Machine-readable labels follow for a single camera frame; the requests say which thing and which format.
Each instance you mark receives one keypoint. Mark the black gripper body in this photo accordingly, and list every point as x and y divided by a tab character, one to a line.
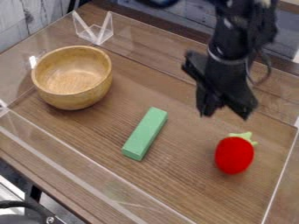
223	75

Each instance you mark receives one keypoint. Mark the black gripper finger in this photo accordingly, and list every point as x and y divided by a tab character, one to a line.
208	101
244	108

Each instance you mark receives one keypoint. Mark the red plush strawberry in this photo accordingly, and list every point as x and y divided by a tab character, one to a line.
235	153

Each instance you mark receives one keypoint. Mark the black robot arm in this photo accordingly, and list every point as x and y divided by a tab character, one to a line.
246	28

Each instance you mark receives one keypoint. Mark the green rectangular block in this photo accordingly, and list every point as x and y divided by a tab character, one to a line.
146	131

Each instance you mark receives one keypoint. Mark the clear acrylic corner stand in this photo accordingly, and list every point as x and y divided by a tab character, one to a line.
96	34

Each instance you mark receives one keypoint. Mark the wooden bowl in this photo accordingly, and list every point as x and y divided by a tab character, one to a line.
72	76

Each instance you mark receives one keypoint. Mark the clear acrylic front barrier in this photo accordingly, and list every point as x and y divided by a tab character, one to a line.
79	182

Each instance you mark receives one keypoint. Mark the black metal table frame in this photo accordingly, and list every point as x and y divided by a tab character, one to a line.
22	208

